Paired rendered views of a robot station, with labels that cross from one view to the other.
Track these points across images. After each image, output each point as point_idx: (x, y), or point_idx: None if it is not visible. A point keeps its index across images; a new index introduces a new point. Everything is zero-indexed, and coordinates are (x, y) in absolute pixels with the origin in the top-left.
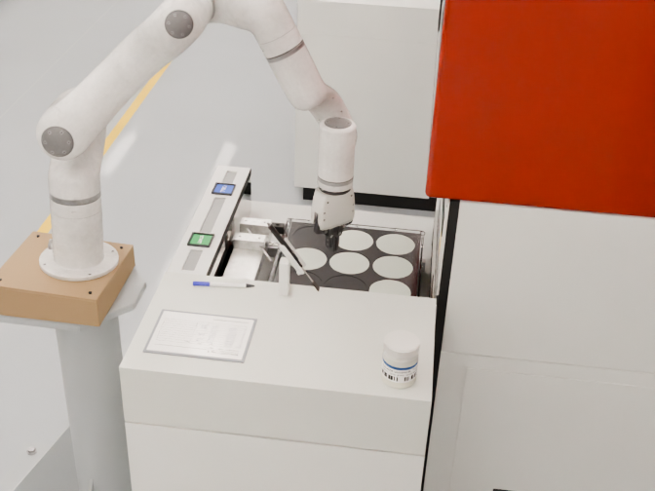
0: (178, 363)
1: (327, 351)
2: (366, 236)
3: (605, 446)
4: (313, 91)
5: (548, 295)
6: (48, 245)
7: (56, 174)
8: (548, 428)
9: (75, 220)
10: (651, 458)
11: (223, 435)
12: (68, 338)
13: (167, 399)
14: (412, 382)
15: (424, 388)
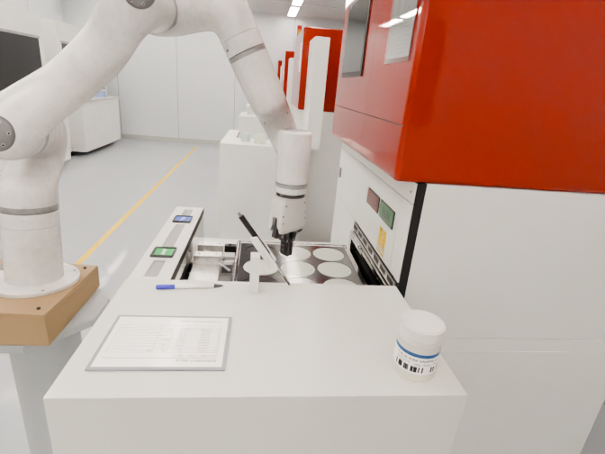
0: (136, 382)
1: (320, 345)
2: (303, 249)
3: (524, 408)
4: (275, 91)
5: (494, 275)
6: (0, 265)
7: (2, 183)
8: (480, 397)
9: (25, 231)
10: (557, 413)
11: None
12: (21, 362)
13: (118, 436)
14: (434, 372)
15: (447, 377)
